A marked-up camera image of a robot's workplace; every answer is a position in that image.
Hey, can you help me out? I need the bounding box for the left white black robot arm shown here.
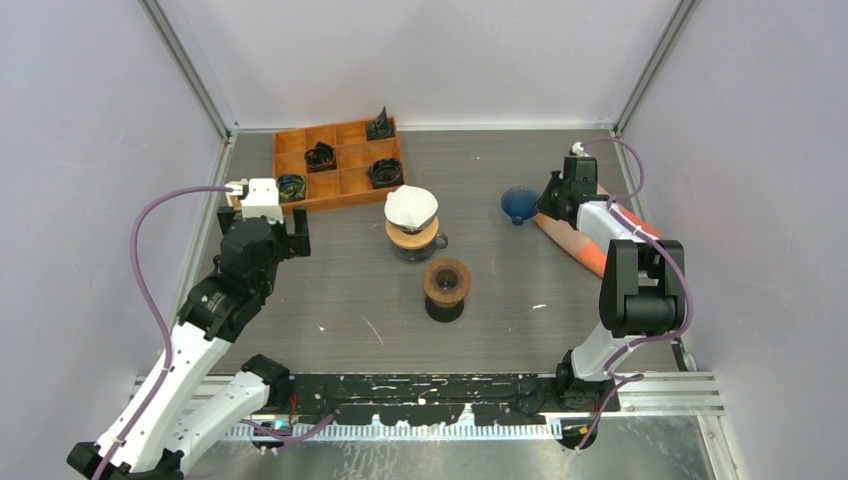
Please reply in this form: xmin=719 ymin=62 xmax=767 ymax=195
xmin=67 ymin=207 xmax=311 ymax=479

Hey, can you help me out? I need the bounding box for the rolled black tie middle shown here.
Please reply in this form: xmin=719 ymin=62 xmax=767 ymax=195
xmin=303 ymin=141 xmax=337 ymax=173

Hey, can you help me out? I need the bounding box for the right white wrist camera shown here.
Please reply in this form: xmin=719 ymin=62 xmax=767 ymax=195
xmin=569 ymin=142 xmax=592 ymax=159

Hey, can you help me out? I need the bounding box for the clear smoky glass dripper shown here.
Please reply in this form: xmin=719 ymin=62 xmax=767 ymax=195
xmin=387 ymin=214 xmax=438 ymax=235

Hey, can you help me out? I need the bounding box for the white paper coffee filter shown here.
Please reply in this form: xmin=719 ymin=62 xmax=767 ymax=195
xmin=384 ymin=185 xmax=439 ymax=225

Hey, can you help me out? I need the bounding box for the rolled black tie back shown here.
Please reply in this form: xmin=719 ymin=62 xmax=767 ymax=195
xmin=365 ymin=107 xmax=395 ymax=141

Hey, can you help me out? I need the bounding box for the orange wooden compartment tray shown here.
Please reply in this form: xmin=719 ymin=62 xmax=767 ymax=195
xmin=271 ymin=119 xmax=407 ymax=214

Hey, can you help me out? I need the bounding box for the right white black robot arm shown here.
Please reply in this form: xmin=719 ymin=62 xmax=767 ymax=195
xmin=535 ymin=153 xmax=686 ymax=411

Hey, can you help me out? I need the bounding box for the black round base disc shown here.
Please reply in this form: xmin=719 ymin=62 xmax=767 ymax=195
xmin=425 ymin=298 xmax=465 ymax=323

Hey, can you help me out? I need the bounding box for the light wooden dripper ring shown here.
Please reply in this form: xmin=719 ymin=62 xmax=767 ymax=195
xmin=385 ymin=219 xmax=441 ymax=251

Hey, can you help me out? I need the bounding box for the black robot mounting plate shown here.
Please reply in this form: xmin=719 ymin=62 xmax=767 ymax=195
xmin=285 ymin=373 xmax=614 ymax=427

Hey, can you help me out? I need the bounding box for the orange grey folded cloth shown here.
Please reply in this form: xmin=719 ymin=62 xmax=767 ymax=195
xmin=534 ymin=194 xmax=663 ymax=277

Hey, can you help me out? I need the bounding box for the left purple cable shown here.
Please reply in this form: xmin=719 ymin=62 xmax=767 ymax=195
xmin=89 ymin=185 xmax=336 ymax=480

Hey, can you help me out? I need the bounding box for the dark wooden dripper ring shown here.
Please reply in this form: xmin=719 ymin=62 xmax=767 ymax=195
xmin=423 ymin=257 xmax=474 ymax=311

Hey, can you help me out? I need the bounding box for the blue glass dripper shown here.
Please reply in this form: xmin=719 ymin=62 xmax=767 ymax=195
xmin=500 ymin=186 xmax=540 ymax=226

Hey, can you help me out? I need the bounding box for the rolled black tie right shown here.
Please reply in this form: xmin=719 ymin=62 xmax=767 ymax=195
xmin=366 ymin=157 xmax=404 ymax=189

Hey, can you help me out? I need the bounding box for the grey glass server jug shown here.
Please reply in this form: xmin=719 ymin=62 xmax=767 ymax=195
xmin=392 ymin=233 xmax=449 ymax=263

